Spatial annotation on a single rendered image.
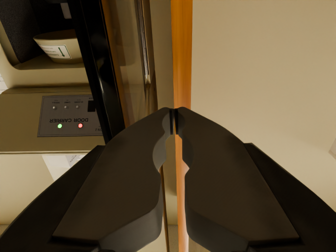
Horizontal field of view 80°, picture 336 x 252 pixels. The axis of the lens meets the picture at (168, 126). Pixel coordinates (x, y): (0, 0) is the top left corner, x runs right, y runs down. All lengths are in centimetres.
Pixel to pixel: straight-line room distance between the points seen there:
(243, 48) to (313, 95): 40
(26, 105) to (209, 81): 67
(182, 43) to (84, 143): 26
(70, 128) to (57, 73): 13
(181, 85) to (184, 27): 9
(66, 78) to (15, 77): 11
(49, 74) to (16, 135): 14
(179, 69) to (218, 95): 62
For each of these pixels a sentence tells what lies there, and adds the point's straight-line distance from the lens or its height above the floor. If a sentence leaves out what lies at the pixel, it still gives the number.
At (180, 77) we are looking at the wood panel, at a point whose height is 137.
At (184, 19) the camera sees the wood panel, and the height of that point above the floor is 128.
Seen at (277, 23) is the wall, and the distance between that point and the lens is 93.
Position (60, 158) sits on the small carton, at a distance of 51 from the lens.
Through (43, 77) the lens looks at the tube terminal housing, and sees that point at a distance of 52.
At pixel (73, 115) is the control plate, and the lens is 45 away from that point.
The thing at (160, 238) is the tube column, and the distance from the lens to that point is 87.
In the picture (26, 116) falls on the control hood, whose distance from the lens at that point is 50.
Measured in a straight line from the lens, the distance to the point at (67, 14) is 55.
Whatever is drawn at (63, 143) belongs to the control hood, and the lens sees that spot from 45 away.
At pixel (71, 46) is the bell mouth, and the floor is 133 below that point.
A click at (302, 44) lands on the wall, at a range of 99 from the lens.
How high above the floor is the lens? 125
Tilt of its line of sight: 33 degrees up
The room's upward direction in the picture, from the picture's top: 177 degrees clockwise
